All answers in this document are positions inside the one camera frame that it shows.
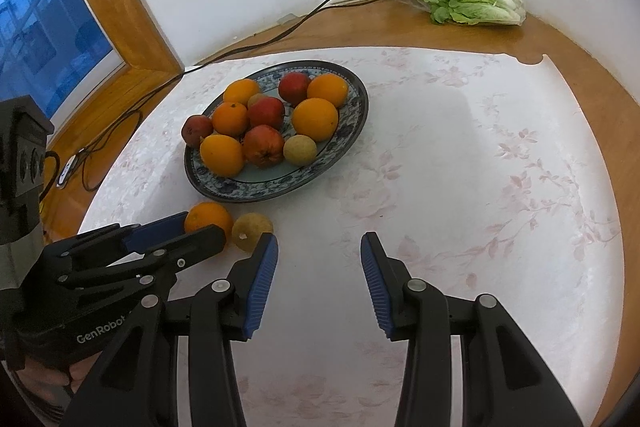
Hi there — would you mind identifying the person's left hand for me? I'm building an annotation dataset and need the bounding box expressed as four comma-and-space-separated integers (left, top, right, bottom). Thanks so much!
15, 352, 99, 401

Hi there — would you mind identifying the window pane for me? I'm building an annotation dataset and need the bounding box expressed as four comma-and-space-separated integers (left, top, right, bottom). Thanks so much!
0, 0, 115, 118

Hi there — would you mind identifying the orange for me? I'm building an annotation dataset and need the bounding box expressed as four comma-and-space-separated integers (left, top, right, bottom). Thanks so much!
200, 134, 245, 176
291, 98, 340, 142
184, 202, 234, 235
222, 78, 261, 105
211, 102, 250, 136
306, 74, 349, 108

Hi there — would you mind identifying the white window sash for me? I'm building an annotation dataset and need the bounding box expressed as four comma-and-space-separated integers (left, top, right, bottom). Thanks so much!
47, 0, 132, 132

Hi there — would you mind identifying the red apple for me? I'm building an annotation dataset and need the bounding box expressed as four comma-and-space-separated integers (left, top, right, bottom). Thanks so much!
278, 72, 311, 106
181, 115, 214, 146
242, 125, 286, 168
248, 96, 286, 131

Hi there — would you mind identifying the small white device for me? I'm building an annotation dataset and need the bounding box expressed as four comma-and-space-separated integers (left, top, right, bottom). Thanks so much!
57, 154, 78, 188

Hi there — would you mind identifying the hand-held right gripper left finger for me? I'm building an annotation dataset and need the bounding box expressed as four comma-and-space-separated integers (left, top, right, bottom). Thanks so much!
60, 233, 279, 427

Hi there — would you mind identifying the blue patterned ceramic plate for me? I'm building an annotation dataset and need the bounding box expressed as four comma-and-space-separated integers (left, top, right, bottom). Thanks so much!
183, 60, 370, 202

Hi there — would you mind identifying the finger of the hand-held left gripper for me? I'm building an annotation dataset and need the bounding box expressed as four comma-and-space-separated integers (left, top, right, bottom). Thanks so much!
47, 213, 190, 266
57, 225, 226, 303

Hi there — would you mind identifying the white floral tablecloth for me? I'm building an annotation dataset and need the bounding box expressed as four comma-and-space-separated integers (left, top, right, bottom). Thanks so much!
77, 47, 626, 427

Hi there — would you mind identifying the wooden window frame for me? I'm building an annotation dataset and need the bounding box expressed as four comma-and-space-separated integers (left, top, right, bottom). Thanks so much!
45, 0, 186, 158

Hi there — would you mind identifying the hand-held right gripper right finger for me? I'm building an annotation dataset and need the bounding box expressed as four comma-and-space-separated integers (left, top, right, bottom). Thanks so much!
360, 232, 586, 427

